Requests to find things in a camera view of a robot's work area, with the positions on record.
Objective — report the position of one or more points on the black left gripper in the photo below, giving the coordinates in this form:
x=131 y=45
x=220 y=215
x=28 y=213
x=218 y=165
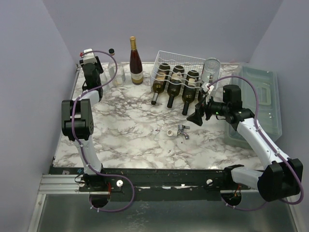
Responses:
x=97 y=65

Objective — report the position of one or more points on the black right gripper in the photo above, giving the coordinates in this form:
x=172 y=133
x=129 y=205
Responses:
x=205 y=110

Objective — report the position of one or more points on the clear bottle silver stopper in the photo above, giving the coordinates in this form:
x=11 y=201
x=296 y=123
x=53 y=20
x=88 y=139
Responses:
x=105 y=78
x=210 y=71

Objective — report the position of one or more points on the red wine bottle gold cap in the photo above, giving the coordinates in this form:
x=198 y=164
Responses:
x=135 y=63

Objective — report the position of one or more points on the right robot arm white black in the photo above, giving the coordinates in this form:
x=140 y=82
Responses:
x=281 y=176

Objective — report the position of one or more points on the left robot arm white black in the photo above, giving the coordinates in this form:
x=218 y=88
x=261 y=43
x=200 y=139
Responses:
x=77 y=119

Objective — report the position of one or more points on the green bottle silver neck rightmost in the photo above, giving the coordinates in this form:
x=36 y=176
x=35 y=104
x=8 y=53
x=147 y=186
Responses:
x=200 y=95

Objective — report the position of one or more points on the green bottle silver neck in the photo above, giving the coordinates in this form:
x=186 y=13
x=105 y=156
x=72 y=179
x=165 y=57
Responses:
x=159 y=82
x=200 y=95

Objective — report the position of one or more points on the dark bottle black neck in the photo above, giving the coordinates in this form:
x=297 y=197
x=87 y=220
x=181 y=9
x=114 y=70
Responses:
x=173 y=87
x=189 y=90

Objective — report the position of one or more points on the green bottle silver neck leftmost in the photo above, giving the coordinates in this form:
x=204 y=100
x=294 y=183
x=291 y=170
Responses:
x=159 y=82

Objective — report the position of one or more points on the chrome faucet with white fitting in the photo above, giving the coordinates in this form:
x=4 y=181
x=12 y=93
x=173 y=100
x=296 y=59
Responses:
x=179 y=131

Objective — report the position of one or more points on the clear plastic storage box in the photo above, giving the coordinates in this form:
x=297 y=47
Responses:
x=269 y=114

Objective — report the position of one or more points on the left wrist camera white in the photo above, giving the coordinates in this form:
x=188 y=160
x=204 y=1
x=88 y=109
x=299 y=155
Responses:
x=87 y=56

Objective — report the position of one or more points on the white wire wine rack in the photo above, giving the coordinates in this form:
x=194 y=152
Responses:
x=173 y=59

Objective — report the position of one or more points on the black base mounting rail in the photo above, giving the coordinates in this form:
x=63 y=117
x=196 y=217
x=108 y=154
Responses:
x=164 y=184

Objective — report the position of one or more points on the aluminium extrusion rail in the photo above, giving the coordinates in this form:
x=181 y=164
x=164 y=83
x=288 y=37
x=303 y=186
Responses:
x=71 y=183

